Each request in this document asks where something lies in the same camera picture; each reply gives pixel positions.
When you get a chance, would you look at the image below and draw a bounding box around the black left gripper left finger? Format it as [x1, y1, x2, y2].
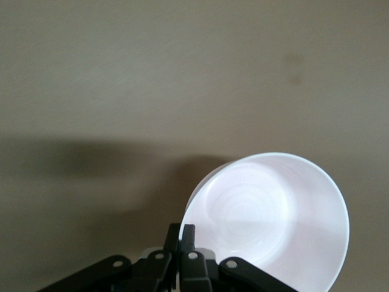
[36, 223, 181, 292]

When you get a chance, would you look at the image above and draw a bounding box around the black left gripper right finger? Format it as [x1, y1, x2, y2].
[179, 224, 294, 292]

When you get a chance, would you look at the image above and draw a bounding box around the pink plastic bowl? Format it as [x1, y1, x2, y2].
[183, 152, 351, 292]

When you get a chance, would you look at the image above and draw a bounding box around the brown paper table cover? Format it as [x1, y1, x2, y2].
[0, 0, 389, 292]

